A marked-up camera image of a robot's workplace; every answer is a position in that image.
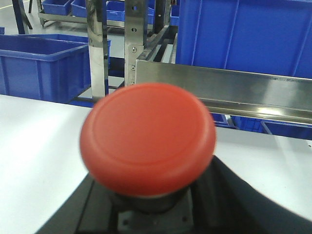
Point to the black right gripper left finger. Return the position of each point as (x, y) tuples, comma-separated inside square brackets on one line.
[(88, 210)]

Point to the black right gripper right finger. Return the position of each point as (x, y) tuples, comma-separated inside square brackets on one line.
[(226, 204)]

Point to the red mushroom push button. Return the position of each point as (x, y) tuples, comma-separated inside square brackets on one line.
[(146, 143)]

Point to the blue floor bin left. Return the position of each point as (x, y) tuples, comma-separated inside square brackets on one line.
[(220, 120)]

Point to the blue floor bin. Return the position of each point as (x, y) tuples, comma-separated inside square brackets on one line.
[(220, 120), (285, 129)]

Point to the blue floor bin right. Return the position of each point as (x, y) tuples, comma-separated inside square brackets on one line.
[(285, 129)]

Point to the stainless steel shelf rack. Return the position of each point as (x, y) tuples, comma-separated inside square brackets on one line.
[(237, 93)]

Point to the large blue bin lower left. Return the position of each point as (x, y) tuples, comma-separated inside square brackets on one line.
[(49, 67)]

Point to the large blue bin on shelf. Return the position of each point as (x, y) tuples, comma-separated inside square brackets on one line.
[(260, 36)]

